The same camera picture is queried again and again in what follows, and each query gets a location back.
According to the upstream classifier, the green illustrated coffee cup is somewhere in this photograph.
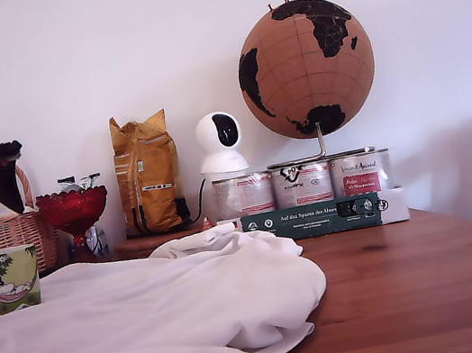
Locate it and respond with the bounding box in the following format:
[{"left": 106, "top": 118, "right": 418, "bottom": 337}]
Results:
[{"left": 0, "top": 242, "right": 48, "bottom": 319}]

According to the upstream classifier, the yellow coffee bag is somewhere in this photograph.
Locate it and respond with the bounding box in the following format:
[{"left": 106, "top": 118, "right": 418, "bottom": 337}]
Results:
[{"left": 105, "top": 106, "right": 193, "bottom": 241}]

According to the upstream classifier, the white sachet with dark top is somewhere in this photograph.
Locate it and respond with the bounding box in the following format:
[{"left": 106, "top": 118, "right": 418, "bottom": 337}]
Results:
[{"left": 57, "top": 176, "right": 80, "bottom": 195}]

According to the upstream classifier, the white sachet with green print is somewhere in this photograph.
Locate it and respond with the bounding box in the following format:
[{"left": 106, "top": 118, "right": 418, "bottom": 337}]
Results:
[{"left": 78, "top": 172, "right": 104, "bottom": 194}]

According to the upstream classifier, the white cloth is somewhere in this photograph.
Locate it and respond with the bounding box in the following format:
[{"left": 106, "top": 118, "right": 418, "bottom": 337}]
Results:
[{"left": 0, "top": 210, "right": 340, "bottom": 353}]

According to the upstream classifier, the silver tin with red label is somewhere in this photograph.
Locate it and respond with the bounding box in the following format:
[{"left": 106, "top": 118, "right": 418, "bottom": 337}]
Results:
[{"left": 210, "top": 169, "right": 278, "bottom": 222}]

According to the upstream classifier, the silver tin with black logo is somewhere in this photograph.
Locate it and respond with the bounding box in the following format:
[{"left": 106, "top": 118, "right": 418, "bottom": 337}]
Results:
[{"left": 268, "top": 158, "right": 337, "bottom": 212}]

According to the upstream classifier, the cork globe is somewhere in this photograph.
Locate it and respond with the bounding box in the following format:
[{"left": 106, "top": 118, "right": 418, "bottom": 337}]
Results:
[{"left": 226, "top": 0, "right": 387, "bottom": 151}]

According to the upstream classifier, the green and white cardboard tray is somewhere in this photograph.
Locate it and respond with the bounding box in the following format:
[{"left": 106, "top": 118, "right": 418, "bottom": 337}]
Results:
[{"left": 215, "top": 185, "right": 413, "bottom": 256}]

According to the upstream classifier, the metal globe stand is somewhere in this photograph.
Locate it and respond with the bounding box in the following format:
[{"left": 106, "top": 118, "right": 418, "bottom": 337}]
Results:
[{"left": 260, "top": 113, "right": 376, "bottom": 173}]

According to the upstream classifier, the silver tin with script lettering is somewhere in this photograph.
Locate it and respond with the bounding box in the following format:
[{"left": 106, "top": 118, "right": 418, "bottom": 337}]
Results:
[{"left": 327, "top": 147, "right": 397, "bottom": 201}]

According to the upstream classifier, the wicker basket with handle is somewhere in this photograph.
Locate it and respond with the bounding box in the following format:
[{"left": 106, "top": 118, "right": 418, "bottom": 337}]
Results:
[{"left": 0, "top": 158, "right": 65, "bottom": 279}]

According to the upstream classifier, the red glass pedestal bowl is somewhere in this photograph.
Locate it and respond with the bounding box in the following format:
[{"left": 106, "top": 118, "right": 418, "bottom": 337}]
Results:
[{"left": 34, "top": 183, "right": 121, "bottom": 271}]

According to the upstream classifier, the black power cable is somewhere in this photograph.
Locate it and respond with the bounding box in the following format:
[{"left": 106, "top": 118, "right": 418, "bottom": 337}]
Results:
[{"left": 170, "top": 176, "right": 215, "bottom": 230}]

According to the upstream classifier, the white dome security camera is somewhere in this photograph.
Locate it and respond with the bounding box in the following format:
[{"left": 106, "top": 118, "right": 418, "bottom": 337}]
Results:
[{"left": 189, "top": 106, "right": 251, "bottom": 179}]

